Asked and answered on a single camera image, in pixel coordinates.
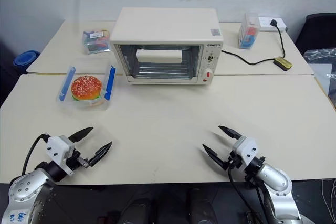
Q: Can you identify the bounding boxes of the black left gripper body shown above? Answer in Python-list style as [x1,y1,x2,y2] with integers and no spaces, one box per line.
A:
[65,150,91,173]

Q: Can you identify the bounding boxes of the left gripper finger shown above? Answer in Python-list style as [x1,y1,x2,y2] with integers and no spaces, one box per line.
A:
[87,141,113,168]
[68,126,94,144]

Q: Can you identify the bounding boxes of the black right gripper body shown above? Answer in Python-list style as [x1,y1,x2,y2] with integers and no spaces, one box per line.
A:
[226,150,246,170]

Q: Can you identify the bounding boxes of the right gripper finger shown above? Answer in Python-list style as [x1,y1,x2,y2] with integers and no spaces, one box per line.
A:
[202,144,229,171]
[218,125,244,142]

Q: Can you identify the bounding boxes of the white and red timer knob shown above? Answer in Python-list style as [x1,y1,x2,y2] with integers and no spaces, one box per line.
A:
[203,68,214,83]

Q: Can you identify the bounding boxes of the cream toaster oven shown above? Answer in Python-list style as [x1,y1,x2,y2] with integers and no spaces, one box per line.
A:
[109,7,224,86]

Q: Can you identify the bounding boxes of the toy hamburger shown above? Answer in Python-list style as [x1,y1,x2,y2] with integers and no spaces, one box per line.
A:
[71,75,103,102]

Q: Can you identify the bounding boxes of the clear box with blue clips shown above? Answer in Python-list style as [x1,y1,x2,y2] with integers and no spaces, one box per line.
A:
[55,63,117,111]

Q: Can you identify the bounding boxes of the black and yellow eraser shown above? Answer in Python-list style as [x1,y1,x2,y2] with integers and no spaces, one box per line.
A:
[272,56,293,72]

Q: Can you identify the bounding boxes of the clear box of coloured blocks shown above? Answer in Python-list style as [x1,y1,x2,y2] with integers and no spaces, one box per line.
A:
[82,29,112,55]

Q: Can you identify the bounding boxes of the tall clear box of toys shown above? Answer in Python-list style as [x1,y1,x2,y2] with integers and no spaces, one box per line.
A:
[238,12,261,50]

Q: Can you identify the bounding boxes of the white power strip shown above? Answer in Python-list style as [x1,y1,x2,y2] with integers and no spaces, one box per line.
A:
[258,16,288,33]

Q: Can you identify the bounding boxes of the clear plastic bag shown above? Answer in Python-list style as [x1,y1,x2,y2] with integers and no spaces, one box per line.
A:
[303,48,336,97]

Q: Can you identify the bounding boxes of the black chair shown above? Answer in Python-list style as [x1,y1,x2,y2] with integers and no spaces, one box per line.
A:
[295,13,336,52]

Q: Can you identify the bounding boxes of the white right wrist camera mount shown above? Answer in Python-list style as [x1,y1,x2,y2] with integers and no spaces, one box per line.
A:
[230,136,258,168]

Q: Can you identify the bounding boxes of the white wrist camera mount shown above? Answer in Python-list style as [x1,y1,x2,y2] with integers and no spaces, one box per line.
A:
[46,135,77,176]
[230,136,258,168]

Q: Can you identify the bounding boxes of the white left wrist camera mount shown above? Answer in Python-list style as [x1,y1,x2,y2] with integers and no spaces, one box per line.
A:
[46,135,77,176]

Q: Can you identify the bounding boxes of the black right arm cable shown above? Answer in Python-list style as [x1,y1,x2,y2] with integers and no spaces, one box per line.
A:
[227,165,265,224]

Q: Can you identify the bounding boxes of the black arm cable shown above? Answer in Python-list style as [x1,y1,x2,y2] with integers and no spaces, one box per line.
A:
[22,134,51,176]
[227,165,265,224]

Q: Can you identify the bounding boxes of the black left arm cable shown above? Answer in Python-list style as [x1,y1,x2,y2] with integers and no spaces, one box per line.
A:
[22,134,51,176]

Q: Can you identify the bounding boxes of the thin white cables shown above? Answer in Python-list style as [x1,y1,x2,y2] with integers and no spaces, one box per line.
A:
[321,177,336,215]

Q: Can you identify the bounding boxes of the black power cable with switch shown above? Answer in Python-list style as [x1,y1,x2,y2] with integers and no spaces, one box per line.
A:
[221,19,287,66]

